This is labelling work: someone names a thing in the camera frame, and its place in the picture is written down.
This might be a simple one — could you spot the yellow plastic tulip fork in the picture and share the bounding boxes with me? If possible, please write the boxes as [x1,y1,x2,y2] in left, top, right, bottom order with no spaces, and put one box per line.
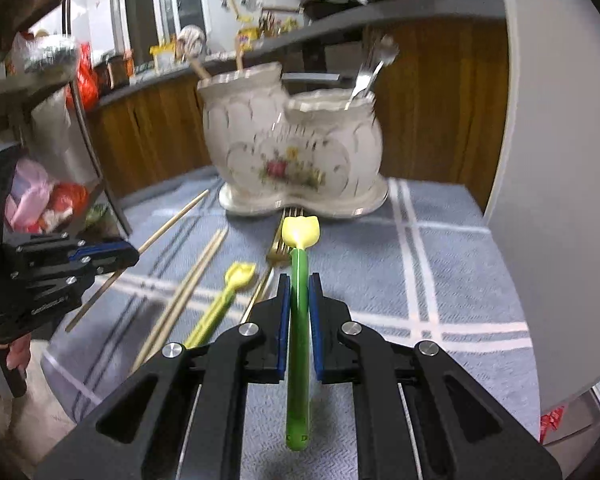
[182,261,257,350]

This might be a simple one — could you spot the silver metal spoon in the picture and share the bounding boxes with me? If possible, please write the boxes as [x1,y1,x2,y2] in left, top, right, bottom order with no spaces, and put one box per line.
[350,35,401,108]

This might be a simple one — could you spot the white scalloped ceramic tray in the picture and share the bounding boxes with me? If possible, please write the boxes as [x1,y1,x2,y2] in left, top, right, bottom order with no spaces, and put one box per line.
[217,180,390,218]

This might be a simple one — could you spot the person's left hand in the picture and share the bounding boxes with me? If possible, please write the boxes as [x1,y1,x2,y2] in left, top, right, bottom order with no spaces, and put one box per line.
[6,332,33,372]

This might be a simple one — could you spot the row of condiment bottles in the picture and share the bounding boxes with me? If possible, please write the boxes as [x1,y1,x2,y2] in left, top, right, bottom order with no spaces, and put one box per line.
[257,10,301,38]

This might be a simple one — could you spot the blue plaid tablecloth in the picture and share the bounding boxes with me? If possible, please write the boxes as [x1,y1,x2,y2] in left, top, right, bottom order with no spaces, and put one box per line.
[40,165,541,480]

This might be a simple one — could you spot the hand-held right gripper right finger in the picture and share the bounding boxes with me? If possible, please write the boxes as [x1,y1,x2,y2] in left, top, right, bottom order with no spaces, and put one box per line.
[308,273,563,480]

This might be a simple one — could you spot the wooden base cabinets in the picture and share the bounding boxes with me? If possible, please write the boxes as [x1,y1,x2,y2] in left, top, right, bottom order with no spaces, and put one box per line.
[87,17,511,211]

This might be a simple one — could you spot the silver metal fork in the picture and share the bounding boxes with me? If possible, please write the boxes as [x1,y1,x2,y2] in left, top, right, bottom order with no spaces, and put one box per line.
[347,55,381,111]

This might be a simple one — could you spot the white refrigerator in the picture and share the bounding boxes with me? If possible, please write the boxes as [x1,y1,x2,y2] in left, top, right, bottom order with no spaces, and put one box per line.
[482,0,600,411]

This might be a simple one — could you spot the red printed packet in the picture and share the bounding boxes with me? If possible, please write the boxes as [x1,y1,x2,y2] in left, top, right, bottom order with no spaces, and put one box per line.
[539,406,566,445]

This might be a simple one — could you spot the white dish cloth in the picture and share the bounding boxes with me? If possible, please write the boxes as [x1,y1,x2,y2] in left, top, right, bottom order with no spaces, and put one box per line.
[177,25,208,61]

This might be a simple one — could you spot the yellow food bag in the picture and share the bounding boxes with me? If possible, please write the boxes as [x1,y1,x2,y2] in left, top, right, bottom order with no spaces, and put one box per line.
[150,42,176,73]

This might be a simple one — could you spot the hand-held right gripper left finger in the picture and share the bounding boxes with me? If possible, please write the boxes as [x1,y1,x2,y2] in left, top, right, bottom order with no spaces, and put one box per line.
[34,273,292,480]

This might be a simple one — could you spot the pink plastic bag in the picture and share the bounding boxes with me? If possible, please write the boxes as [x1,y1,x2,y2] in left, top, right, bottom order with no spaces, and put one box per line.
[5,157,56,233]

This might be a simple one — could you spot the glass balcony door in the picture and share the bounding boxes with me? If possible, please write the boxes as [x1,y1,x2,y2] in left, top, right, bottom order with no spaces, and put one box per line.
[110,0,213,66]

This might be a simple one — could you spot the clear bag of greens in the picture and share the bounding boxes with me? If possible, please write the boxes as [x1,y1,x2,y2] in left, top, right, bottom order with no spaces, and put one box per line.
[12,30,81,76]

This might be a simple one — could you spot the stainless built-in oven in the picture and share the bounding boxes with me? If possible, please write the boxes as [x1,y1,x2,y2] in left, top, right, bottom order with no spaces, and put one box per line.
[280,42,341,96]

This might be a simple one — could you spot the metal storage rack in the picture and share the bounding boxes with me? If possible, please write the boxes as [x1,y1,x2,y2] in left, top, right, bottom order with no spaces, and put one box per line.
[0,0,133,236]

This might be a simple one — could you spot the gold metal fork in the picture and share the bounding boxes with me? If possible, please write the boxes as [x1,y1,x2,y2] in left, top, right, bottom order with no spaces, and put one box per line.
[240,206,305,325]

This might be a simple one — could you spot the small red plastic bag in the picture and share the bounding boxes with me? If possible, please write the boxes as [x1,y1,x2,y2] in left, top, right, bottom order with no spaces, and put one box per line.
[40,182,88,231]

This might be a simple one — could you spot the dark electric pressure cooker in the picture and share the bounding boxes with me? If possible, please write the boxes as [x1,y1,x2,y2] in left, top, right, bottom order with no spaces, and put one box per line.
[105,52,131,88]

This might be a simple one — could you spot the black wok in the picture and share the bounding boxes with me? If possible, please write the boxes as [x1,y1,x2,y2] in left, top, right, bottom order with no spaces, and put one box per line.
[262,0,366,18]

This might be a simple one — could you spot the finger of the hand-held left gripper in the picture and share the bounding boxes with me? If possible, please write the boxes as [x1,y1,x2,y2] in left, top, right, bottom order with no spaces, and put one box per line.
[11,259,107,307]
[2,231,141,272]

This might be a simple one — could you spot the floral ceramic utensil holder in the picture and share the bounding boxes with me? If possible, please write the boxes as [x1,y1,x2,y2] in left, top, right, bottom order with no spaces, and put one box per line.
[196,62,385,206]

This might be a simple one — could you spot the green-handled yellow tulip fork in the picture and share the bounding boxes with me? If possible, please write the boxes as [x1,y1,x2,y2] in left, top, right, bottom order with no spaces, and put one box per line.
[281,214,322,452]

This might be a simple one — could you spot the grey kitchen countertop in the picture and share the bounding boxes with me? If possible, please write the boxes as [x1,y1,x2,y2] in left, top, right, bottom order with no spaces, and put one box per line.
[87,0,508,111]

